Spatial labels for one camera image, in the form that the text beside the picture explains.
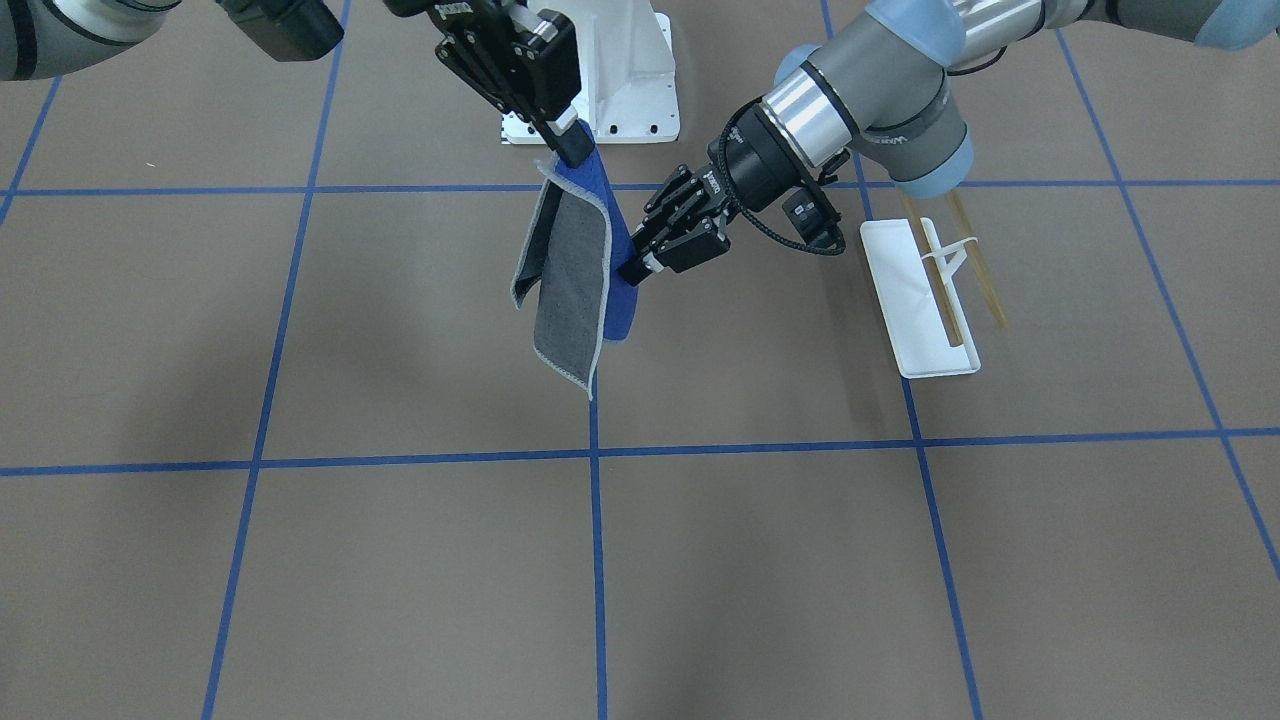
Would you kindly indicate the white rack base tray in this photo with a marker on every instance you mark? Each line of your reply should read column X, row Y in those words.
column 916, row 334

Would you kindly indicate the white rack bracket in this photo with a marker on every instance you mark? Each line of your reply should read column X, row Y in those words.
column 947, row 259

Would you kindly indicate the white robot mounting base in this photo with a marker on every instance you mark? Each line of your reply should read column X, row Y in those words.
column 609, row 63

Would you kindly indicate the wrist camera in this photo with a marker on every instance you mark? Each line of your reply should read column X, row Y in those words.
column 287, row 30
column 816, row 222

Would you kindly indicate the outer wooden rack bar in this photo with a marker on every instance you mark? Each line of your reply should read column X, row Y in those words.
column 985, row 279

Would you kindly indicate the wooden rack bar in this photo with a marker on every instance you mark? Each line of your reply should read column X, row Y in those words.
column 931, row 269
column 985, row 279

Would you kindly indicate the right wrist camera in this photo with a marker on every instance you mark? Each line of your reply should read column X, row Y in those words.
column 287, row 30

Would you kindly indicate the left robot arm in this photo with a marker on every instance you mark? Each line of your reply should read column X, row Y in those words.
column 880, row 88

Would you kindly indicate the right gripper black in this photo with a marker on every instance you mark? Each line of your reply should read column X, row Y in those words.
column 497, row 67

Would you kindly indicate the blue grey towel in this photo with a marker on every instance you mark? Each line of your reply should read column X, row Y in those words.
column 572, row 256

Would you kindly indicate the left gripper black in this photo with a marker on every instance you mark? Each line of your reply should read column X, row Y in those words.
column 757, row 157

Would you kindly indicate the inner wooden rack bar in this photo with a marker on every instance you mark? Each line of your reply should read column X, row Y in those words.
column 931, row 269

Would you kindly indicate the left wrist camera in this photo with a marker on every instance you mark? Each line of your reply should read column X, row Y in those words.
column 816, row 222

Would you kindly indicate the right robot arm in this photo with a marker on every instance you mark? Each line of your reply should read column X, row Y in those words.
column 47, row 39

